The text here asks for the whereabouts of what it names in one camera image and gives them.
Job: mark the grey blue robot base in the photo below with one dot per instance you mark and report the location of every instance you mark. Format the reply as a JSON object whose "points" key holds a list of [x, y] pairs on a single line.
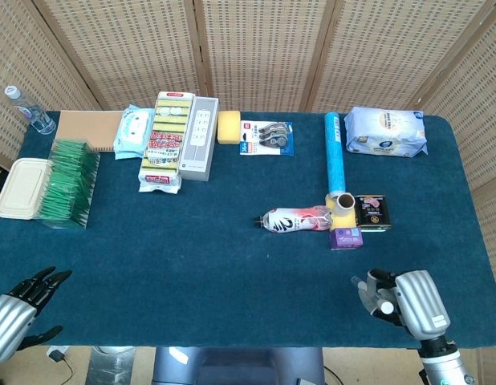
{"points": [[240, 367]]}

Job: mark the small pale blue wipes pack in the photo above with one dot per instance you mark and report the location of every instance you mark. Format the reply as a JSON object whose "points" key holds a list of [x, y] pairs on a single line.
{"points": [[131, 130]]}

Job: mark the beige lidded food container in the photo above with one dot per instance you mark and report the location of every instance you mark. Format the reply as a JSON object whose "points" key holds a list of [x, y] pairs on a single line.
{"points": [[21, 188]]}

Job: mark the white paper roll cardboard core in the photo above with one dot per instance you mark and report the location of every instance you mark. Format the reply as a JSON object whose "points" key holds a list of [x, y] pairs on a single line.
{"points": [[341, 208]]}

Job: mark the dark luncheon meat can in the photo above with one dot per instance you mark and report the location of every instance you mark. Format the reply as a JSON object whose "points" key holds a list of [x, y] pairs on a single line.
{"points": [[372, 214]]}

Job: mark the small purple carton box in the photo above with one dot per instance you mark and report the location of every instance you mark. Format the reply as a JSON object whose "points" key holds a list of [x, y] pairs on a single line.
{"points": [[346, 238]]}

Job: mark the large white wet wipes pack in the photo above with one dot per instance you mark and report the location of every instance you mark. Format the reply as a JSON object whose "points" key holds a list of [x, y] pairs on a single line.
{"points": [[384, 132]]}

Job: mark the correction tape blister pack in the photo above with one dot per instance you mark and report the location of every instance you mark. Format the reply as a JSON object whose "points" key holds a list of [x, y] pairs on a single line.
{"points": [[268, 138]]}

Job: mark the long white power strip box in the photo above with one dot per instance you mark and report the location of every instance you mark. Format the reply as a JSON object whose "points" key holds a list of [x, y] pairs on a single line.
{"points": [[199, 140]]}

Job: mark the dark blue table cloth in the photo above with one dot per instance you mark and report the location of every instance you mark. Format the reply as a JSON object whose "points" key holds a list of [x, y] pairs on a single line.
{"points": [[212, 272]]}

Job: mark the brown spiral notebook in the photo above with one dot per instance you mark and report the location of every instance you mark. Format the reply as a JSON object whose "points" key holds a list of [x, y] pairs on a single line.
{"points": [[87, 128]]}

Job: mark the light blue film roll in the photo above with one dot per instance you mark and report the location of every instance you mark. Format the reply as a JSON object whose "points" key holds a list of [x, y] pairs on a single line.
{"points": [[334, 152]]}

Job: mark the grey metal table leg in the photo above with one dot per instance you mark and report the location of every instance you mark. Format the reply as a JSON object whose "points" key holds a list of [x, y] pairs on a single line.
{"points": [[111, 367]]}

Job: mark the clear glass tube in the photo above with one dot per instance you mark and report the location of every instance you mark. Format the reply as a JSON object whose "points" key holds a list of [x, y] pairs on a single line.
{"points": [[387, 307]]}

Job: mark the thick yellow sponge block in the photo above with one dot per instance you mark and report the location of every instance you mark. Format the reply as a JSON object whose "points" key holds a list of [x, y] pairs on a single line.
{"points": [[229, 127]]}

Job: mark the clear plastic water bottle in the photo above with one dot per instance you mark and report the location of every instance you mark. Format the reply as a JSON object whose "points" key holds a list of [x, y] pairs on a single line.
{"points": [[31, 110]]}

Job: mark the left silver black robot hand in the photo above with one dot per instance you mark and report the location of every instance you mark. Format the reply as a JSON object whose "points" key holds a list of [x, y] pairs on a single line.
{"points": [[9, 325]]}

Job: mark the plastic drink bottle pink label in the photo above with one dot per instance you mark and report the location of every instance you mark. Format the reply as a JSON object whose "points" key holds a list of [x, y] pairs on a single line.
{"points": [[288, 220]]}

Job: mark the flat yellow sponge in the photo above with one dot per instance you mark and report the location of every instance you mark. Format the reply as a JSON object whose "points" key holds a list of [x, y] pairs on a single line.
{"points": [[344, 221]]}

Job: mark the yellow scouring sponge multipack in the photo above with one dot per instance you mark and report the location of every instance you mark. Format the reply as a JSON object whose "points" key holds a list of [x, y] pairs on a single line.
{"points": [[165, 140]]}

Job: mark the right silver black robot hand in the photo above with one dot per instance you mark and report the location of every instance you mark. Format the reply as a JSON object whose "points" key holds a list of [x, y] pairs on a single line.
{"points": [[420, 305]]}

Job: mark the clear box green tea sachets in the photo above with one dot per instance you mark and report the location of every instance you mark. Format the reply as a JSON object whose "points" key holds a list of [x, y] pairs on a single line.
{"points": [[69, 184]]}

